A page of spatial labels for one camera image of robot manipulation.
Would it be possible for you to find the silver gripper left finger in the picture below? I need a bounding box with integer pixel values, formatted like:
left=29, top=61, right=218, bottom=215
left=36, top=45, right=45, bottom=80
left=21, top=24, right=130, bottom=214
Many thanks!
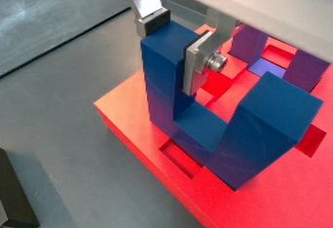
left=130, top=0, right=170, bottom=37

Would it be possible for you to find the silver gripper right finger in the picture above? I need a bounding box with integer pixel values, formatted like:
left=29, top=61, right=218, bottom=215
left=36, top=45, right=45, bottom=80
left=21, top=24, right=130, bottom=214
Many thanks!
left=182, top=8, right=235, bottom=95

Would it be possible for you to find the blue U-shaped block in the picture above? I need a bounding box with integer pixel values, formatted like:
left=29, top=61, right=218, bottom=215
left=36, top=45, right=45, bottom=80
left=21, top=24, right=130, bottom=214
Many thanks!
left=140, top=21, right=322, bottom=190

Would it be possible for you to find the red fixture base block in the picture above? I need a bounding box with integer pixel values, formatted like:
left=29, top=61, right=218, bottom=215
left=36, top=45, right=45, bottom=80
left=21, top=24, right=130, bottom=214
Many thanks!
left=95, top=59, right=333, bottom=228

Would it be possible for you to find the purple U-shaped block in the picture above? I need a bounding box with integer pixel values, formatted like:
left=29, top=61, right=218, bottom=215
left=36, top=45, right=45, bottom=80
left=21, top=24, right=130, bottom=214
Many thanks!
left=229, top=25, right=330, bottom=92

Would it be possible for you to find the black angled stand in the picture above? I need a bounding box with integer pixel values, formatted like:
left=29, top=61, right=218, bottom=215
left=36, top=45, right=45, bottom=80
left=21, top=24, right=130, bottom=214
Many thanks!
left=0, top=148, right=39, bottom=228

